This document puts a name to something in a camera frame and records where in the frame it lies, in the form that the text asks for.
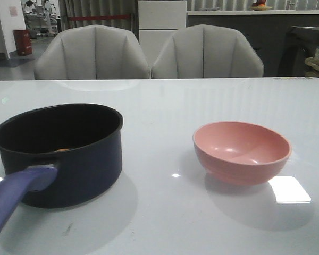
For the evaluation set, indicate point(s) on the red bin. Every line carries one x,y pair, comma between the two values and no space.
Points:
22,42

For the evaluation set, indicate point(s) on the dark blue saucepan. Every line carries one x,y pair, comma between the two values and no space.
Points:
40,177

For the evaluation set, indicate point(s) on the left grey upholstered chair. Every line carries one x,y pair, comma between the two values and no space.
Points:
93,52

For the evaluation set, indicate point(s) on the white cabinet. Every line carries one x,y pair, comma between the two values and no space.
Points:
157,20

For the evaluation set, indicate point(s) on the fruit plate on counter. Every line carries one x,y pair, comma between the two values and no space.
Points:
260,5

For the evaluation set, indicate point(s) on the right grey upholstered chair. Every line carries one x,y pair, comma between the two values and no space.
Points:
206,51

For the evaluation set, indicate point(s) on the red barrier belt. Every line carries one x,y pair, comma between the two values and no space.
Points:
99,18

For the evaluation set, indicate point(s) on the grey upholstered chair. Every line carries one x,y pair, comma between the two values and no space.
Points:
93,52
206,51

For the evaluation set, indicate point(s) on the grey counter with white top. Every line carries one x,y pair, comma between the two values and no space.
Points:
265,30

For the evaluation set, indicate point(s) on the pink bowl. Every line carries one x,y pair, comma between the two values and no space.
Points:
241,153

